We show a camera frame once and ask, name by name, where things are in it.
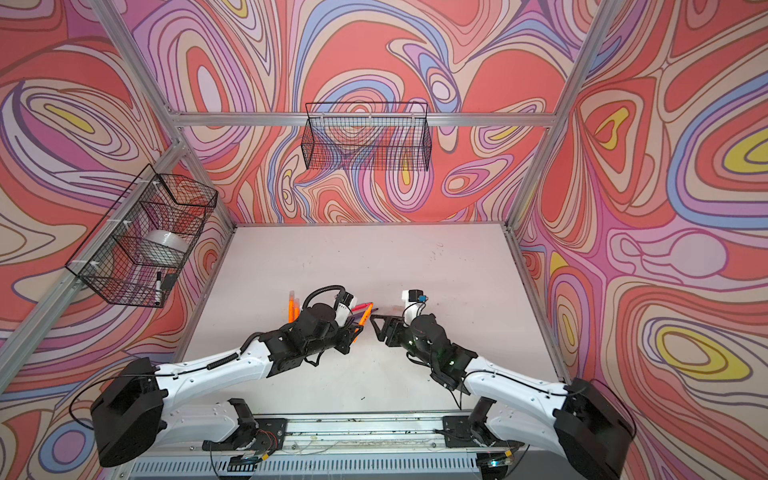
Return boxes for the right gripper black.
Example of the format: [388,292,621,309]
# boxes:
[369,314,436,369]

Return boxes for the orange thin marker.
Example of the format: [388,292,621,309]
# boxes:
[352,302,374,341]

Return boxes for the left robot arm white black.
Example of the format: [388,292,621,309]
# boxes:
[84,285,373,468]

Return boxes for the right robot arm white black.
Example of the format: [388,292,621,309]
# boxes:
[371,314,635,479]

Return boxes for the pink marker upper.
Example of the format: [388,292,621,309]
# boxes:
[352,302,373,313]

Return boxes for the black marker in basket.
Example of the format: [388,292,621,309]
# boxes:
[154,271,163,307]

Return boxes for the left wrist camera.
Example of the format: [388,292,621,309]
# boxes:
[334,290,357,327]

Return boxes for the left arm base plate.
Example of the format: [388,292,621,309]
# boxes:
[202,398,288,454]

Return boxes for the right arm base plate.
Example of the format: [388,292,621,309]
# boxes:
[434,397,523,451]

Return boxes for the aluminium front rail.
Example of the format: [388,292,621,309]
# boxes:
[119,410,607,457]

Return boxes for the black wire basket left wall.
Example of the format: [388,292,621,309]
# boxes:
[66,165,218,308]

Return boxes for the black wire basket wall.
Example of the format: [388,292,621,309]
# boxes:
[301,100,432,172]
[66,165,218,308]

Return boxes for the black wire basket back wall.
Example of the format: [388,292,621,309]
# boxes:
[301,100,432,172]

